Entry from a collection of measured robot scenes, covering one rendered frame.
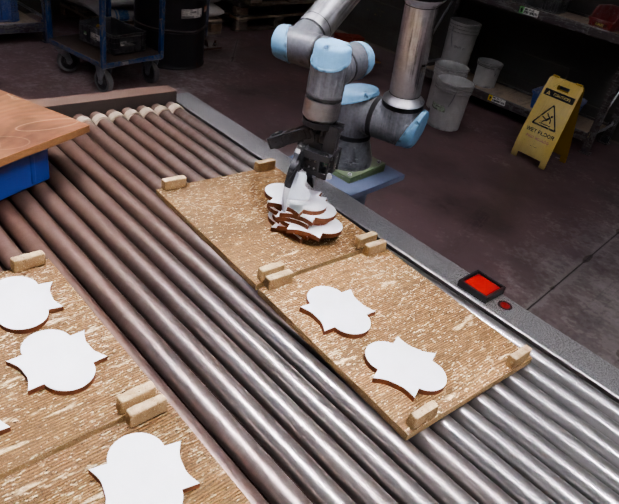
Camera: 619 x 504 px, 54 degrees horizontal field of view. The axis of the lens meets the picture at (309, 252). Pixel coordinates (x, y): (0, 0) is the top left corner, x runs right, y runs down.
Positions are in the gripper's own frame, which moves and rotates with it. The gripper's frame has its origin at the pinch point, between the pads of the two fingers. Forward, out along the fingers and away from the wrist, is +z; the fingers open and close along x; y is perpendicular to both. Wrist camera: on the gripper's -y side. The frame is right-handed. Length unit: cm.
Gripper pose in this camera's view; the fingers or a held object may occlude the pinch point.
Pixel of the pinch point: (295, 198)
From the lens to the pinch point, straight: 136.9
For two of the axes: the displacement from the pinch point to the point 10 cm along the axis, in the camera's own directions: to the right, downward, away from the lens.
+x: 4.1, -4.5, 7.9
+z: -1.7, 8.2, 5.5
